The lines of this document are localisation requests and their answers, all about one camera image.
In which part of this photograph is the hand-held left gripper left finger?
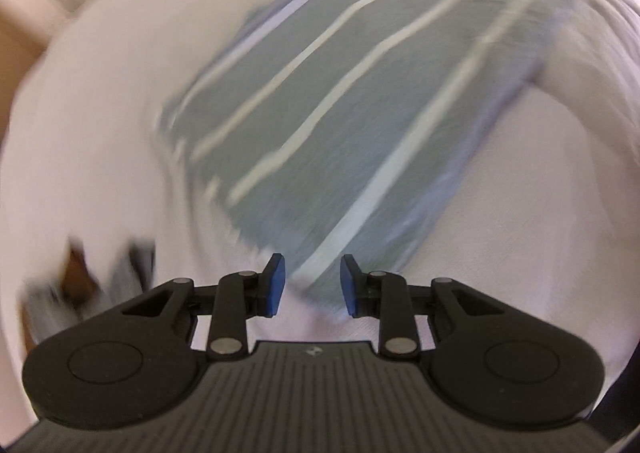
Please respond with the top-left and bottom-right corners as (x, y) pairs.
(122, 253), (287, 361)

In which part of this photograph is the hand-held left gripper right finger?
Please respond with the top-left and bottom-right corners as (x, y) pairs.
(340, 254), (503, 359)

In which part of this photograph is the blue white-striped t-shirt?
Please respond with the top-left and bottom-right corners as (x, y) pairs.
(157, 0), (576, 294)

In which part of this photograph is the grey checked garment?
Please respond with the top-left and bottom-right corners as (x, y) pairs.
(20, 240), (157, 349)

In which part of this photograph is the bed with white sheet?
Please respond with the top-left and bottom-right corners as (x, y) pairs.
(0, 0), (640, 434)

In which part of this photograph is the brown garment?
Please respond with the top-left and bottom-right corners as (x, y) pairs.
(61, 243), (102, 320)

